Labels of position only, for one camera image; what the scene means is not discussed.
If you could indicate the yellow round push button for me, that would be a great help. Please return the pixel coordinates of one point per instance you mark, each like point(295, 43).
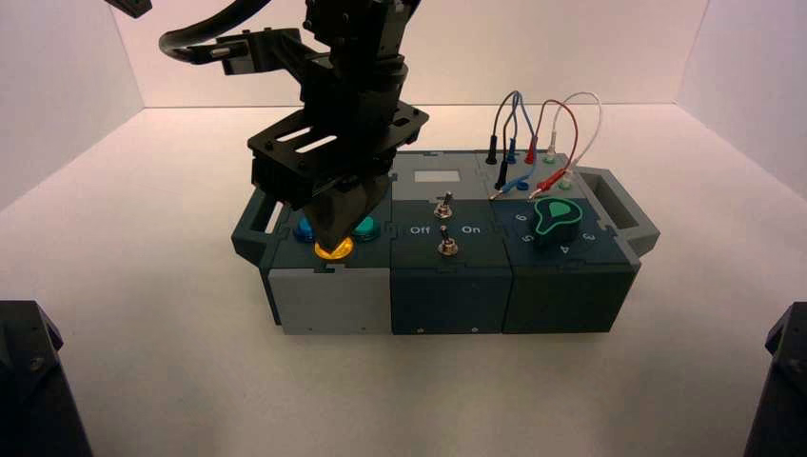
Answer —
point(324, 252)

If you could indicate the green rotary selector knob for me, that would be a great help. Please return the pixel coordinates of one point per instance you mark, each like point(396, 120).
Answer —
point(555, 221)

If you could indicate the metal toggle switch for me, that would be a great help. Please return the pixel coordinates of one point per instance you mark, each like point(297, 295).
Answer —
point(444, 207)
point(447, 245)

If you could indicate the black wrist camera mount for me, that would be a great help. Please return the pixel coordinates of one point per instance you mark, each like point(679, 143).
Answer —
point(265, 53)

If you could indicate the blue round push button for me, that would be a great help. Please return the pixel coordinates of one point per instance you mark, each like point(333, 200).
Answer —
point(304, 231)

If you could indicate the green round push button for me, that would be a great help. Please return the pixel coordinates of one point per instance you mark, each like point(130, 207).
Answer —
point(369, 228)

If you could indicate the dark teal modular task box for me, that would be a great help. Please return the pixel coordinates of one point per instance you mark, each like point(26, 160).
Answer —
point(441, 303)

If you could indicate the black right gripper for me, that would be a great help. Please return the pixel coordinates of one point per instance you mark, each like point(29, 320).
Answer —
point(340, 126)

